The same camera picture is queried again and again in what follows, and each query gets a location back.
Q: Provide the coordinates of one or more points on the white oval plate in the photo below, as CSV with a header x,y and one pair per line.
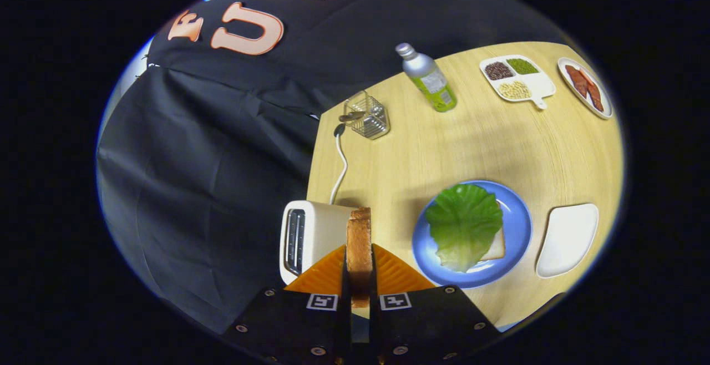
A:
x,y
605,107

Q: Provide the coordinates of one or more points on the pile of green beans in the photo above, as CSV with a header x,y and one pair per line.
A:
x,y
522,66

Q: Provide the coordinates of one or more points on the green lettuce leaf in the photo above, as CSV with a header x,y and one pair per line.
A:
x,y
463,223

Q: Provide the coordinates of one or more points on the red cured meat slice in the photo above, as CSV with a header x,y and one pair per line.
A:
x,y
578,80
594,96

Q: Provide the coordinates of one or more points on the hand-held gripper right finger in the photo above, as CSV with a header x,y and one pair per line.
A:
x,y
374,284

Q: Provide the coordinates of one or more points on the pile of yellow soybeans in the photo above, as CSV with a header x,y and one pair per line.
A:
x,y
515,90

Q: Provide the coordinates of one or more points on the pile of dark red beans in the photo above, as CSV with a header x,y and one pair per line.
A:
x,y
498,70

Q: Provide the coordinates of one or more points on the white toaster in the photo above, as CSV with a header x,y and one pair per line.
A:
x,y
321,232

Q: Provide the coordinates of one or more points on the orange pink sausage strip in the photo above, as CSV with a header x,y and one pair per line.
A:
x,y
588,78

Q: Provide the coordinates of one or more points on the blue round plate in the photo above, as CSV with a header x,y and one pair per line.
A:
x,y
516,226

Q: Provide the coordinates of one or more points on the white divided tray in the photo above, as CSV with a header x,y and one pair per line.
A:
x,y
541,83

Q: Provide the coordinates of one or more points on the silver green drink bottle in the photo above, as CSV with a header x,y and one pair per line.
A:
x,y
430,76

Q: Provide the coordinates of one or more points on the toasted bread slice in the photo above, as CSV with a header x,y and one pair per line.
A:
x,y
359,254

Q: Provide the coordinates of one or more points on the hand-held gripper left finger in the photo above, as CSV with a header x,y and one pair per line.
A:
x,y
345,284

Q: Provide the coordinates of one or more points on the white bread slice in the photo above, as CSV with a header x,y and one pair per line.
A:
x,y
496,251

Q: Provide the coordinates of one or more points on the white square plate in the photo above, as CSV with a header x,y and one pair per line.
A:
x,y
568,240

